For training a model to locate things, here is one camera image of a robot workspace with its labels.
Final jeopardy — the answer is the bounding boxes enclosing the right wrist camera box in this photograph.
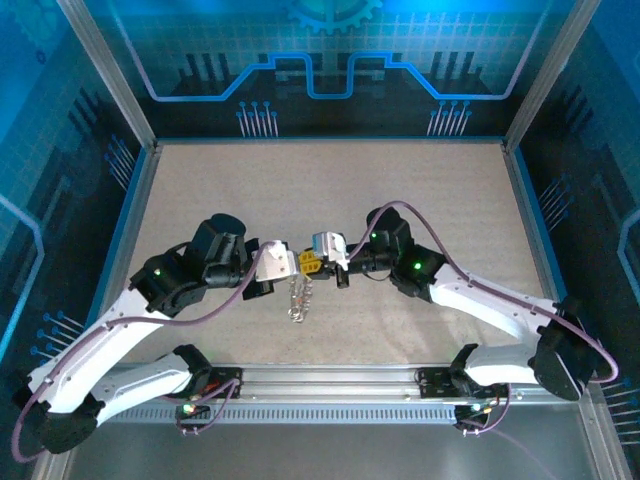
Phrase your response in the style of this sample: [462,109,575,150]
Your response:
[310,230,350,267]

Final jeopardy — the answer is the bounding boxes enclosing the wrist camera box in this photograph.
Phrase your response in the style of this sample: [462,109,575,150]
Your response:
[310,230,350,267]
[253,240,301,284]

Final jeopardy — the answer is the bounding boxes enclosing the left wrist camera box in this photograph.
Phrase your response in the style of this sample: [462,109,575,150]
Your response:
[253,240,301,284]

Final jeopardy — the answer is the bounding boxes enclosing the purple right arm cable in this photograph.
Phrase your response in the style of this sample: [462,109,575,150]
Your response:
[348,200,620,384]

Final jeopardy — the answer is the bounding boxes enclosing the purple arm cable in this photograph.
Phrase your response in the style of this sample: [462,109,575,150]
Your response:
[10,240,279,462]
[348,200,620,384]

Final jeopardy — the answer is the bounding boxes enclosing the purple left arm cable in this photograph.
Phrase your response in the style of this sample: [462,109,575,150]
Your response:
[10,240,279,462]

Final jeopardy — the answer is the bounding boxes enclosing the aluminium side rail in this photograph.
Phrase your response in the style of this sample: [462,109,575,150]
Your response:
[502,142,631,480]
[29,142,162,480]

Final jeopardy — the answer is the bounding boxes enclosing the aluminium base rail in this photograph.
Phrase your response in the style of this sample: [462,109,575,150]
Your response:
[102,363,554,407]

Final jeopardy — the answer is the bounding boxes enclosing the grey slotted cable duct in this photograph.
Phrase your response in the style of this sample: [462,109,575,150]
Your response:
[99,403,464,426]

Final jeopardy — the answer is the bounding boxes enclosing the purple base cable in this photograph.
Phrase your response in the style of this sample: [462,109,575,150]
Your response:
[455,383,556,476]
[172,378,244,436]

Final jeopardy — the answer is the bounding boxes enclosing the aluminium frame post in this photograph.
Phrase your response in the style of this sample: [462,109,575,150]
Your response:
[503,0,603,151]
[55,0,160,151]

